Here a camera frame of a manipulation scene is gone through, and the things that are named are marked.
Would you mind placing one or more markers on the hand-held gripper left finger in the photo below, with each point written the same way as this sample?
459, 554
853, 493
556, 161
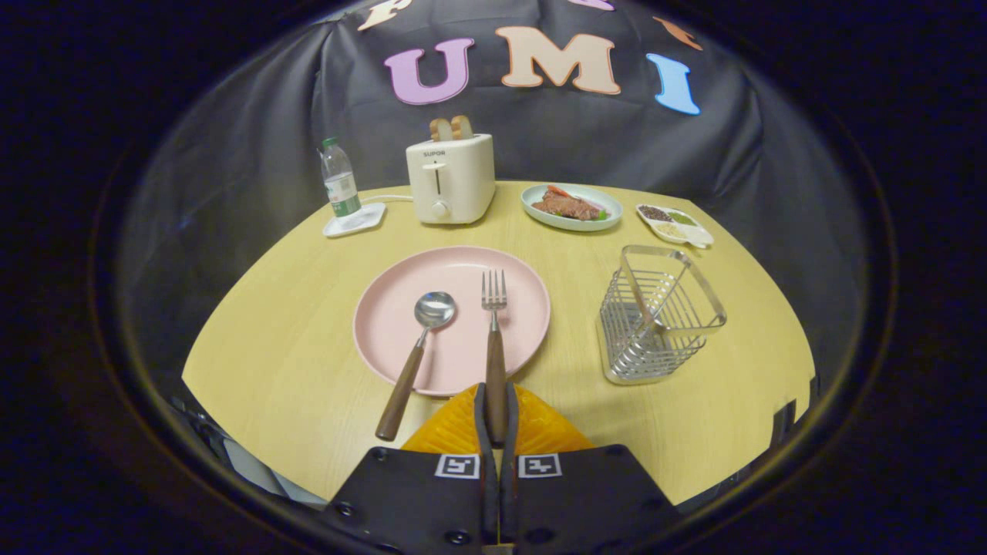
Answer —
483, 432

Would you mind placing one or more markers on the brown meat slices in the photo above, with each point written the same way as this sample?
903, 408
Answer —
567, 206

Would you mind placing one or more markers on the clear plastic water bottle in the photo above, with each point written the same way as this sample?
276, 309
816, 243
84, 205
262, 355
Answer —
341, 185

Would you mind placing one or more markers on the black chair frame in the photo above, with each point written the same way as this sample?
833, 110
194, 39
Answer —
783, 422

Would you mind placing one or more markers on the heap of dark brown beans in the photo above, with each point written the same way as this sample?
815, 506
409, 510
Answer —
655, 213

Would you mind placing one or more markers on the toasted bread slice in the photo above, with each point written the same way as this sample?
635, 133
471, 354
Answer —
440, 129
463, 127

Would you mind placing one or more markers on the red tomato slice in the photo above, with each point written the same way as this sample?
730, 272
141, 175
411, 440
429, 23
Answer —
557, 190

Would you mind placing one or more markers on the white divided dish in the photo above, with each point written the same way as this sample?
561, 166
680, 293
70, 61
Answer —
698, 233

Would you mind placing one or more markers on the heap of green beans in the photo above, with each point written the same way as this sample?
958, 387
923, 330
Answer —
682, 218

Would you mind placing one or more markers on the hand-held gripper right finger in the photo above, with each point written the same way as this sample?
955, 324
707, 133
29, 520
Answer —
511, 470

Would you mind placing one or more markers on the cream white toaster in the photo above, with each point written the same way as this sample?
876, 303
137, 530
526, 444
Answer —
463, 185

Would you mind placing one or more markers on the heap of yellow beans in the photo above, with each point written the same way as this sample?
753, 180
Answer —
671, 230

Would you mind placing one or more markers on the pink round plate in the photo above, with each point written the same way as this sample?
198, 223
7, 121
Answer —
455, 347

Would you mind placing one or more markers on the pale green food plate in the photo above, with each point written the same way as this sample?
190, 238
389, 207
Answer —
532, 210

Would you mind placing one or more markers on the white square coaster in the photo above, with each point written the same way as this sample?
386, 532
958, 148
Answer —
370, 220

